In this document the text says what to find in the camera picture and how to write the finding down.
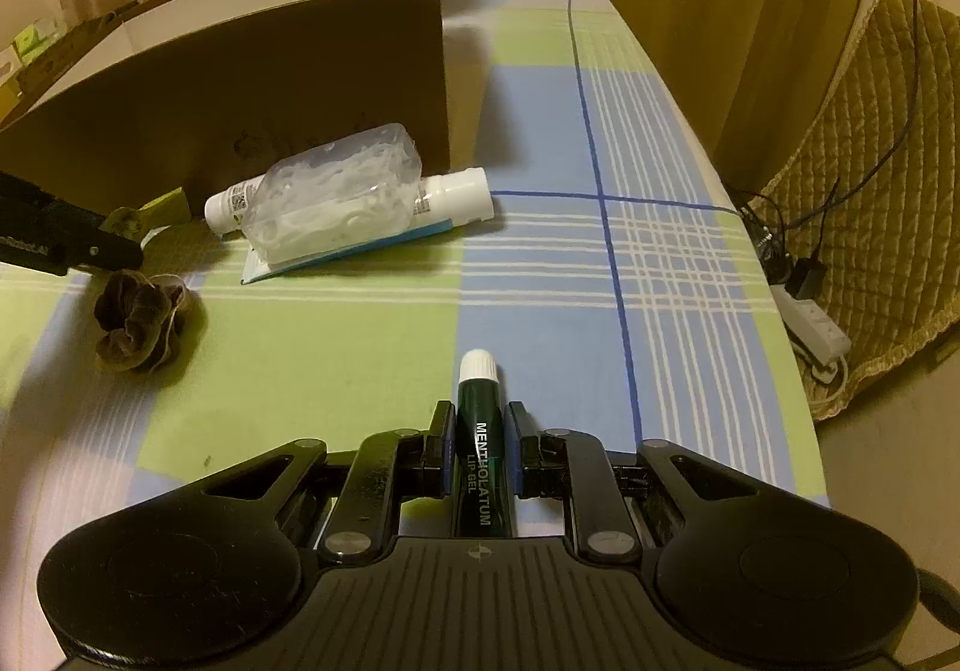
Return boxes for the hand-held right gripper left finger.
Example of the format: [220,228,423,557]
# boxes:
[202,399,458,563]

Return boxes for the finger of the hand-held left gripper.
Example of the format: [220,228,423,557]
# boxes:
[0,172,145,272]

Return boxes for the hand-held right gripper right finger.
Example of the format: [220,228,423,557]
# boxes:
[506,399,758,563]

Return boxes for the green lip gel tube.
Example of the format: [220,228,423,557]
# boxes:
[454,350,515,538]

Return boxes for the yellow pouch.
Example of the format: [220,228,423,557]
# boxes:
[101,187,188,244]

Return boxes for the brown scrunchie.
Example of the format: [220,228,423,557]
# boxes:
[91,269,197,376]

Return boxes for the small white tube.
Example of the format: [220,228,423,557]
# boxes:
[204,179,265,235]

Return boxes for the clear bag of floss picks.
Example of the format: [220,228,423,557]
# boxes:
[241,123,425,267]

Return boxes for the brown cardboard box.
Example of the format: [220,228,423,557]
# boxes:
[0,0,451,219]

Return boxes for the white toothpaste tube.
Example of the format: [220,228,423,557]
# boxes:
[240,167,494,286]

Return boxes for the checkered tablecloth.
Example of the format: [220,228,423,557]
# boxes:
[0,0,830,552]

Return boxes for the green packets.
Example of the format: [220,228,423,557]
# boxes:
[11,14,68,66]

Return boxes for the white power strip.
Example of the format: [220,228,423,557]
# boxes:
[776,284,853,384]

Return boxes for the black charger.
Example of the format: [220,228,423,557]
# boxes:
[787,257,826,301]

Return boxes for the quilted beige cover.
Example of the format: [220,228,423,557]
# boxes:
[739,0,960,421]

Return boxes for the yellow curtain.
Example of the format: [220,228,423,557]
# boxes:
[574,0,886,192]

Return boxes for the white cable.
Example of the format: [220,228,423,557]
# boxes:
[796,350,853,403]

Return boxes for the black cables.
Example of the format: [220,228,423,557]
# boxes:
[742,0,947,267]

